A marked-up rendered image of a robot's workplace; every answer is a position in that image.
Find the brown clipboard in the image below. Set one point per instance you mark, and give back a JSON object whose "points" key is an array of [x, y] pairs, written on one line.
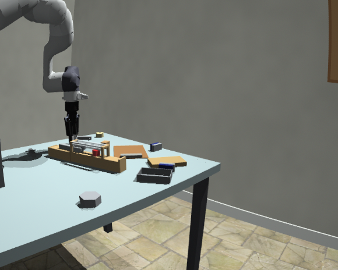
{"points": [[130, 151]]}

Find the tan flat board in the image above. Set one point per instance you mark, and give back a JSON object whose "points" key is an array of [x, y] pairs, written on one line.
{"points": [[177, 160]]}

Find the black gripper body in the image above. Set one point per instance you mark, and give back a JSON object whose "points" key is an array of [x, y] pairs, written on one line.
{"points": [[71, 108]]}

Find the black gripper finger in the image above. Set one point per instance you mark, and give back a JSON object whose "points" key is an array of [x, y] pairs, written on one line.
{"points": [[76, 126], [69, 127]]}

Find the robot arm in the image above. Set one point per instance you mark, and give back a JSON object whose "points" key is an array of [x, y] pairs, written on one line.
{"points": [[55, 13]]}

